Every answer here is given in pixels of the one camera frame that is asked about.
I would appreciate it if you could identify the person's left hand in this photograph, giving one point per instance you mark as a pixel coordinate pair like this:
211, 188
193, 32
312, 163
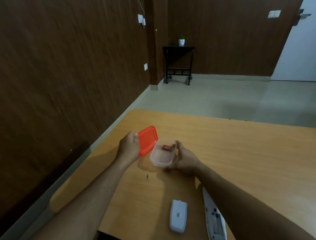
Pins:
128, 148

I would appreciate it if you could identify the person's right hand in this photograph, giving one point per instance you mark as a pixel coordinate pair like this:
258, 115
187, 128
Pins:
187, 163

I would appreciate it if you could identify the small red lid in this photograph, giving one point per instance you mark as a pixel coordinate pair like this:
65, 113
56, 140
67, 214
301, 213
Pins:
147, 141

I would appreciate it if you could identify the small clear plastic container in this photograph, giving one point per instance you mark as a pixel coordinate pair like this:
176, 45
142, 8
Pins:
161, 159

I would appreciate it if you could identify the white remote battery cover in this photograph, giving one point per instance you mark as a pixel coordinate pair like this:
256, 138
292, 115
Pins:
178, 215

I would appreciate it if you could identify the white remote control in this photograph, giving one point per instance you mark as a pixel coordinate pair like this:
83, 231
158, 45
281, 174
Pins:
214, 222

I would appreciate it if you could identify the person's right forearm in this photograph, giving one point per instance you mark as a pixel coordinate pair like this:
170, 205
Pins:
247, 205

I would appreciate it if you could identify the person's left forearm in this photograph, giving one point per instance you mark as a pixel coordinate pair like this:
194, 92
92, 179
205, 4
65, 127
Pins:
86, 202

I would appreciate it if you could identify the person's legs in dark trousers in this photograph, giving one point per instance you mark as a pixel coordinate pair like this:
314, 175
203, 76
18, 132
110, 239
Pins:
106, 236

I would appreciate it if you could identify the low wooden table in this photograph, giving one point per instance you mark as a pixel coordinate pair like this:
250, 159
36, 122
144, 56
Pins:
247, 153

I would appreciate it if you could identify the black side table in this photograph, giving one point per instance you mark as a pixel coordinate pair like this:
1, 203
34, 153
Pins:
177, 49

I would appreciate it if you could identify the white plant pot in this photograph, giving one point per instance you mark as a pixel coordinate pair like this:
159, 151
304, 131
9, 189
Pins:
181, 42

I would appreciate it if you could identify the white door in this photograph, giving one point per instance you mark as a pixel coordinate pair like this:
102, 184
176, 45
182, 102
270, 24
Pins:
296, 54

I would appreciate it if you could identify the white switch with plug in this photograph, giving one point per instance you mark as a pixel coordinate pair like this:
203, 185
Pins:
141, 19

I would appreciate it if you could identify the white switch plate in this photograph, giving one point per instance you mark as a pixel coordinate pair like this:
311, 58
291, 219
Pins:
274, 13

